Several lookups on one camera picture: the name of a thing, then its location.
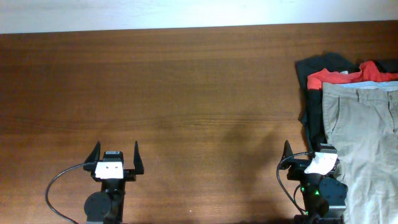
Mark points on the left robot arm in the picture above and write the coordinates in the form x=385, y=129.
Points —
x=107, y=205

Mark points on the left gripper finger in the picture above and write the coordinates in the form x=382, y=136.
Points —
x=94, y=156
x=138, y=164

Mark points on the red shirt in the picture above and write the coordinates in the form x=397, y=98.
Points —
x=368, y=72

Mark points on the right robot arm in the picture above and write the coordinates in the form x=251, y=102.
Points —
x=319, y=196

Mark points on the khaki cargo shorts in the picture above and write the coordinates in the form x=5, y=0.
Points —
x=362, y=125

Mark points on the black garment pile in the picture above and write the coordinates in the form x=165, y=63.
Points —
x=312, y=118

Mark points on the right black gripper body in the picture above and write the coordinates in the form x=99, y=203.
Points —
x=298, y=168

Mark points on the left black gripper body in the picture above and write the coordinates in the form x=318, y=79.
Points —
x=129, y=174

